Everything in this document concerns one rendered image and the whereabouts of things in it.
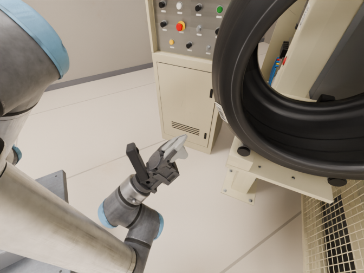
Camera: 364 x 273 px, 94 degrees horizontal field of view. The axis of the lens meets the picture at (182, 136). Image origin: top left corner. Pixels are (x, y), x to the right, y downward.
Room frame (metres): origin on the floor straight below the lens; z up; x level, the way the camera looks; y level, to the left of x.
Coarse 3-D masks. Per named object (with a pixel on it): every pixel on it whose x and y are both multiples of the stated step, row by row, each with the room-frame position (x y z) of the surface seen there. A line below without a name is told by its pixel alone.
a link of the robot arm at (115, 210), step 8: (112, 192) 0.25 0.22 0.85; (120, 192) 0.23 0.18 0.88; (104, 200) 0.23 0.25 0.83; (112, 200) 0.22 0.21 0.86; (120, 200) 0.21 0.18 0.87; (104, 208) 0.20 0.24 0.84; (112, 208) 0.20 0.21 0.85; (120, 208) 0.20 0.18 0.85; (128, 208) 0.20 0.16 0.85; (136, 208) 0.21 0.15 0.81; (104, 216) 0.18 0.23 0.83; (112, 216) 0.18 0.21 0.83; (120, 216) 0.18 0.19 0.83; (128, 216) 0.19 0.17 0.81; (104, 224) 0.16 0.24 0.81; (112, 224) 0.17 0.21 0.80; (120, 224) 0.17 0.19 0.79; (128, 224) 0.17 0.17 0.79
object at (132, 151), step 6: (132, 144) 0.32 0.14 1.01; (126, 150) 0.29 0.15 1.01; (132, 150) 0.29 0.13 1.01; (138, 150) 0.30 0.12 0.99; (132, 156) 0.28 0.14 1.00; (138, 156) 0.29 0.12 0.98; (132, 162) 0.27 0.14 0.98; (138, 162) 0.28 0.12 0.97; (138, 168) 0.27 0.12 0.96; (144, 168) 0.28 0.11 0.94; (138, 174) 0.26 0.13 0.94; (144, 174) 0.26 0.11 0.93; (144, 180) 0.26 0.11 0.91
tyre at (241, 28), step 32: (256, 0) 0.37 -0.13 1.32; (288, 0) 0.34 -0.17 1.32; (224, 32) 0.41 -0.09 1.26; (256, 32) 0.36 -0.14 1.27; (224, 64) 0.38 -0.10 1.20; (256, 64) 0.62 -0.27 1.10; (224, 96) 0.38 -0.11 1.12; (256, 96) 0.59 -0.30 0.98; (352, 96) 0.50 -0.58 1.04; (256, 128) 0.35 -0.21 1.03; (288, 128) 0.48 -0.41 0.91; (320, 128) 0.46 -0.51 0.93; (352, 128) 0.42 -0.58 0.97; (288, 160) 0.28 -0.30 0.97; (320, 160) 0.27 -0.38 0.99; (352, 160) 0.30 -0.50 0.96
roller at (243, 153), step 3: (240, 141) 0.41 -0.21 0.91; (240, 144) 0.40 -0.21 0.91; (243, 144) 0.39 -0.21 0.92; (240, 147) 0.38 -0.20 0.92; (243, 147) 0.38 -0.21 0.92; (246, 147) 0.37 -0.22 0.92; (237, 150) 0.38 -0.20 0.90; (240, 150) 0.37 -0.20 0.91; (243, 150) 0.37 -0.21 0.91; (246, 150) 0.37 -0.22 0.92; (249, 150) 0.37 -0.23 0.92; (240, 153) 0.37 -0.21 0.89; (243, 153) 0.37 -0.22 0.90; (246, 153) 0.36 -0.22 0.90; (249, 153) 0.36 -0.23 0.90; (243, 156) 0.37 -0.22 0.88; (246, 156) 0.37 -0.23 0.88
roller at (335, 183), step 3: (330, 180) 0.26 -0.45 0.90; (333, 180) 0.26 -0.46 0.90; (336, 180) 0.26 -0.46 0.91; (339, 180) 0.26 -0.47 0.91; (342, 180) 0.25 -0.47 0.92; (345, 180) 0.25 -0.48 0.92; (330, 183) 0.26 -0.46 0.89; (333, 183) 0.26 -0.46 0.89; (336, 183) 0.25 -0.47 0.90; (339, 183) 0.25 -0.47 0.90; (342, 183) 0.25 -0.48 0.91; (345, 183) 0.25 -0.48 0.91; (339, 186) 0.25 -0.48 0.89
